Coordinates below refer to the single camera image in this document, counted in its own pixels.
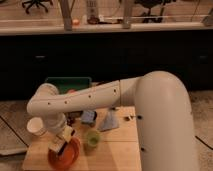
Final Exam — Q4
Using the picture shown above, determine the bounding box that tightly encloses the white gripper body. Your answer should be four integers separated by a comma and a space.
48, 126, 75, 154

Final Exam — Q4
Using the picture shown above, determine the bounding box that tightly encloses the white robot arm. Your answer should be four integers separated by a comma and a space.
27, 71, 200, 171

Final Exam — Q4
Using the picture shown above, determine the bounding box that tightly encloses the orange red bowl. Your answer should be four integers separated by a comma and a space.
48, 138, 80, 171

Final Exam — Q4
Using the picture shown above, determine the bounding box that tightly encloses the white cup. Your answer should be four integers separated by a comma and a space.
27, 117, 46, 136

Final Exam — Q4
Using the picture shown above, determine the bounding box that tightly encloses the dark grape bunch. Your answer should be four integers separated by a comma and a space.
66, 115, 75, 126

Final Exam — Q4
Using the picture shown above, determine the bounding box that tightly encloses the small green cup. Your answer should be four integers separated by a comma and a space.
85, 130, 100, 147

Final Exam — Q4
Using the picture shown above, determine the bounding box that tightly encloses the blue sponge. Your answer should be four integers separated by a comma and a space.
81, 110, 97, 125

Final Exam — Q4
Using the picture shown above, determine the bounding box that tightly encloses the orange red fruit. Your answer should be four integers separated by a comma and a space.
68, 89, 76, 93

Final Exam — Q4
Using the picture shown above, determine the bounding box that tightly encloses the grey blue cloth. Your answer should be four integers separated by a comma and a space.
98, 110, 119, 132

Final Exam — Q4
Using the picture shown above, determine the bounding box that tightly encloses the green plastic tray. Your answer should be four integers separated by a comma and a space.
45, 77, 92, 94

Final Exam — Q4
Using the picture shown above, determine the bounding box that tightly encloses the metal fork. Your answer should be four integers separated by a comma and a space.
124, 115, 134, 121

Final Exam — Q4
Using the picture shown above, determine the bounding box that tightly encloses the small orange ball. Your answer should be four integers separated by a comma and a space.
72, 19, 80, 26

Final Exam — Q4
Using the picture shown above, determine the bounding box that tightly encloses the black chair base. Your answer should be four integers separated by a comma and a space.
21, 0, 53, 14

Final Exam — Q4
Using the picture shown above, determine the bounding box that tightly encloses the black office chair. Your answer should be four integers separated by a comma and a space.
134, 0, 176, 23

